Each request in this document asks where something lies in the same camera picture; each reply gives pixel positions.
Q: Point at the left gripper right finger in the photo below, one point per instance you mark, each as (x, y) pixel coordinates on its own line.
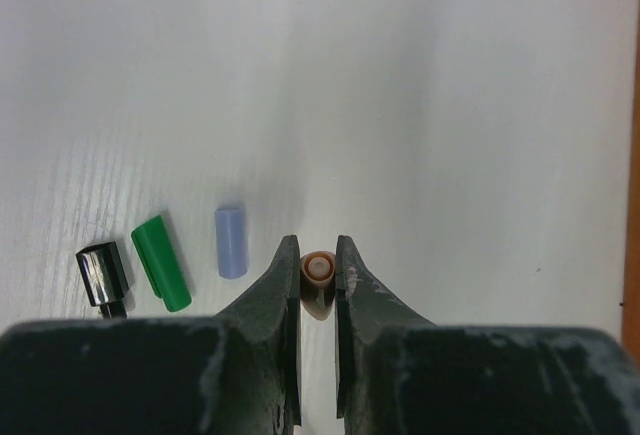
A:
(398, 373)

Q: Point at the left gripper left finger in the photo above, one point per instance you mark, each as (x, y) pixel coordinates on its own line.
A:
(235, 372)

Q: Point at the pastel pink highlighter cap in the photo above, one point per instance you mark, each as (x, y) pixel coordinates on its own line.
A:
(317, 283)

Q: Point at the pastel purple highlighter cap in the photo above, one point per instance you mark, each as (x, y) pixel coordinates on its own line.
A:
(231, 242)

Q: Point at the black pen cap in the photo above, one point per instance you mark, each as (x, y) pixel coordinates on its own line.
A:
(104, 279)

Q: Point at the green pen cap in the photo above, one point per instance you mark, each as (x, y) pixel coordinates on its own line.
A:
(161, 265)

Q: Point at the orange compartment tray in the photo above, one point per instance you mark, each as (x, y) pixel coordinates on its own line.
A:
(630, 302)

